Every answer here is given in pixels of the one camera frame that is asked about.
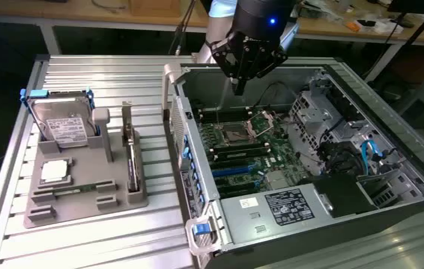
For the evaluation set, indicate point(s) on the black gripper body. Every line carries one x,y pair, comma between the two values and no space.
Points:
256,16

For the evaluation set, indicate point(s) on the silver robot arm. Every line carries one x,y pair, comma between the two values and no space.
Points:
216,28

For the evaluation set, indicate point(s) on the grey metal disk bay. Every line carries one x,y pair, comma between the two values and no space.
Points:
309,115

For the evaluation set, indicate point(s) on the metal socket cover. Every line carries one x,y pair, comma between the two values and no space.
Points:
262,123

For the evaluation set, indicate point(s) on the small orange box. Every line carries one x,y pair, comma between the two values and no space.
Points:
353,25

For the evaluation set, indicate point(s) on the CPU socket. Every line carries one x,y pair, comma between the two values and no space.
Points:
234,134

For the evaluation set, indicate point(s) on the blue card retention clip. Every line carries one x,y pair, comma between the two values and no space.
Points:
195,178
202,199
199,188
186,157
192,167
186,141

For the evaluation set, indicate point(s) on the black installed RAM stick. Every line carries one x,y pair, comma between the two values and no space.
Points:
239,154

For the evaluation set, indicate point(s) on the green motherboard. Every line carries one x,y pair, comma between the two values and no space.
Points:
279,157

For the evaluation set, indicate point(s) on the black monitor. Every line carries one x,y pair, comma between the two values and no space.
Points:
413,5

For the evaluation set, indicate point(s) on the silver chipset heat sink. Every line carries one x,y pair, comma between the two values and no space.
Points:
279,179

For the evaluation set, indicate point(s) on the silver hard disk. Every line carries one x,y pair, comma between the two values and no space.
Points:
61,117

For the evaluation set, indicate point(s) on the blue disk carrier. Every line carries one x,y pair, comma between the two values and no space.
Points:
36,93

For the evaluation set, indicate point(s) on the grey parts rack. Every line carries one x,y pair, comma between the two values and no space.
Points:
95,173

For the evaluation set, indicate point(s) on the grey power supply unit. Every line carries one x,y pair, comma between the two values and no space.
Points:
242,224

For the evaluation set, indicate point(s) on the silver CPU chip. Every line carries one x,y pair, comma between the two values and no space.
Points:
55,170

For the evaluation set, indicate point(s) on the green RAM stick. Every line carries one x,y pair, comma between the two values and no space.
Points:
73,189

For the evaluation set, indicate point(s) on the black open PC case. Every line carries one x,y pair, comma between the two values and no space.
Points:
346,238

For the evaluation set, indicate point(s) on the wooden desk white frame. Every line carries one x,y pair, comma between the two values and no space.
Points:
319,29
65,14

